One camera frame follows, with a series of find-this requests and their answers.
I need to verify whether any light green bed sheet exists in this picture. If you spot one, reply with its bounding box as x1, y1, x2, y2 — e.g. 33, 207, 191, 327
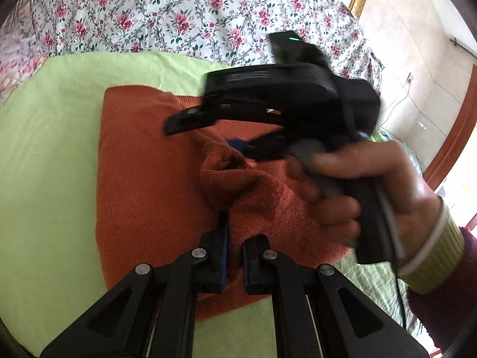
0, 50, 433, 358

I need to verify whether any wooden door frame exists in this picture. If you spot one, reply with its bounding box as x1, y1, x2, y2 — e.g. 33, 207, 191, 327
424, 82, 477, 195

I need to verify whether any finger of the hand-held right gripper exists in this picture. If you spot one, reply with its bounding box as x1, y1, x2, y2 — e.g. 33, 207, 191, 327
227, 130, 295, 163
162, 102, 284, 137

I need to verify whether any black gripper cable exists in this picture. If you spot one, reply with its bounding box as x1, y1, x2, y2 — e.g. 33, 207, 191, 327
384, 197, 408, 331

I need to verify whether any floral quilt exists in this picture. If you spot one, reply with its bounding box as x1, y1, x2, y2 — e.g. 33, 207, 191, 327
0, 0, 384, 94

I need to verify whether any person's right hand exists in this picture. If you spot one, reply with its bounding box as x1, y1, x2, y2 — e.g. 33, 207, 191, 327
285, 140, 448, 269

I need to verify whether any orange knit sweater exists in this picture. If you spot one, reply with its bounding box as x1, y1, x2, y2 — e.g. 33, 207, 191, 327
95, 86, 354, 321

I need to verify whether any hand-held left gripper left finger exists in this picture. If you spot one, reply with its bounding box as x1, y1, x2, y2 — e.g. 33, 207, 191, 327
39, 211, 230, 358

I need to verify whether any person's right forearm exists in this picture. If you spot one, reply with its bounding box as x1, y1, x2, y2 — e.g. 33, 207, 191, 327
397, 197, 477, 351

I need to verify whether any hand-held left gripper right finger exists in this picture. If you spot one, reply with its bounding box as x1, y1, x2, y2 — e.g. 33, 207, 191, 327
242, 234, 429, 358

